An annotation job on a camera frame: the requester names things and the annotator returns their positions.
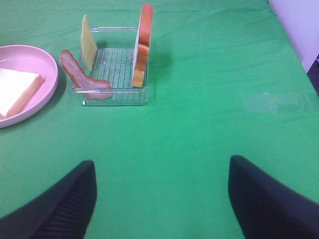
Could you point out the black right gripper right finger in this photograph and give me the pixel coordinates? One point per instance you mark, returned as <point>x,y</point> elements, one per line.
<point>266,208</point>

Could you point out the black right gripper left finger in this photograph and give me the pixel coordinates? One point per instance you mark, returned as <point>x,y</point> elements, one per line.
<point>63,211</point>

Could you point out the toy bacon strip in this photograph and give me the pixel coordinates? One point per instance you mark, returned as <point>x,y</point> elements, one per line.
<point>77,75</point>

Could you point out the toy bread slice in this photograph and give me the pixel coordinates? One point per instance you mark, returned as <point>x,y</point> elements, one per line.
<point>142,45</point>
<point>16,89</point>

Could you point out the toy cheese slice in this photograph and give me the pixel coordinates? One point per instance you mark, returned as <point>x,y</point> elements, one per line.
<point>88,45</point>

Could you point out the clear tape piece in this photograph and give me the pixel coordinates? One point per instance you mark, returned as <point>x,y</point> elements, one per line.
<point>280,103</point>

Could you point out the green tablecloth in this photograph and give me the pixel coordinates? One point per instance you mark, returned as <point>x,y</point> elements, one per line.
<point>162,168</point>

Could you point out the pink plate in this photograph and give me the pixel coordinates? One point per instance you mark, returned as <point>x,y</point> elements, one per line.
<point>30,59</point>

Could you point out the clear plastic tray right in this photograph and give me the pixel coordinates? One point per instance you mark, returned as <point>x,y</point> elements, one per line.
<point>113,62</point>

